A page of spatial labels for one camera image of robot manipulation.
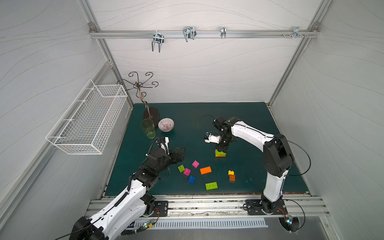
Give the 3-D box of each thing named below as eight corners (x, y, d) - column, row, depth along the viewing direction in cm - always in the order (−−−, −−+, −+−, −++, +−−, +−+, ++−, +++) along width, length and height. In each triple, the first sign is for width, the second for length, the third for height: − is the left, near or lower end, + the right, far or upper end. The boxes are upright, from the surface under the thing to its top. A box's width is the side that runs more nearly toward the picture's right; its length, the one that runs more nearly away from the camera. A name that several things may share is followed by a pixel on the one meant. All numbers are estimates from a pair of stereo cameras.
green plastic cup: (144, 139, 102) (138, 127, 91) (146, 131, 107) (141, 118, 96) (155, 139, 102) (150, 127, 91) (157, 131, 107) (153, 118, 96)
